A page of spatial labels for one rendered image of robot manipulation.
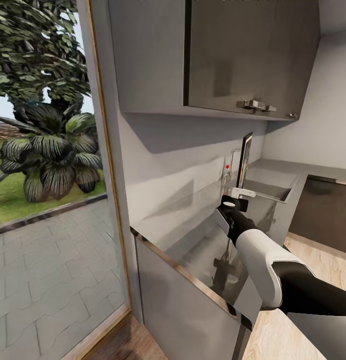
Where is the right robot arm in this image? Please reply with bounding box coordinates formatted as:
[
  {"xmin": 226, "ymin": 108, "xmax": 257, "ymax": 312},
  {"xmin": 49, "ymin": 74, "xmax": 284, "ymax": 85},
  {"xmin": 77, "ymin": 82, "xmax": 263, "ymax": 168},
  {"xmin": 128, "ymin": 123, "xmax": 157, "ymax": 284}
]
[{"xmin": 214, "ymin": 187, "xmax": 346, "ymax": 360}]

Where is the poster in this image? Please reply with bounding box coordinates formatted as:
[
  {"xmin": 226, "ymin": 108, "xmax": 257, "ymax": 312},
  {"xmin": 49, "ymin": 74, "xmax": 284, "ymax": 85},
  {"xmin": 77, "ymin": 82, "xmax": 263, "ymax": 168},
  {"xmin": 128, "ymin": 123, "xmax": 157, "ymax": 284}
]
[{"xmin": 236, "ymin": 132, "xmax": 253, "ymax": 189}]

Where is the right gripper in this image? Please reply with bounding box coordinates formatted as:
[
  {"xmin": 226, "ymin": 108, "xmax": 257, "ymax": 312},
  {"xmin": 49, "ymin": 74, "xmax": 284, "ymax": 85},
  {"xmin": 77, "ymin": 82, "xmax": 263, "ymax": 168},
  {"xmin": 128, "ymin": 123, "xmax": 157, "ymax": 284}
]
[{"xmin": 221, "ymin": 195, "xmax": 249, "ymax": 212}]

